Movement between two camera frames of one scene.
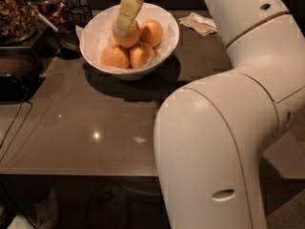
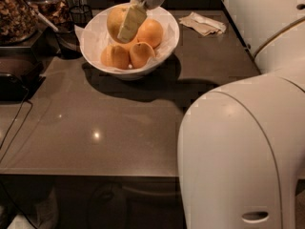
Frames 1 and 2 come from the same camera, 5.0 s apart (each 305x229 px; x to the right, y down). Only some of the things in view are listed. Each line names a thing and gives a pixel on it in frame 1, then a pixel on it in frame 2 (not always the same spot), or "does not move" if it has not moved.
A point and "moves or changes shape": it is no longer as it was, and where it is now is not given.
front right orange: (141, 54) does not move
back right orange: (152, 32) does not move
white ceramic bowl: (129, 56) does not move
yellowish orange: (131, 38) moves or changes shape
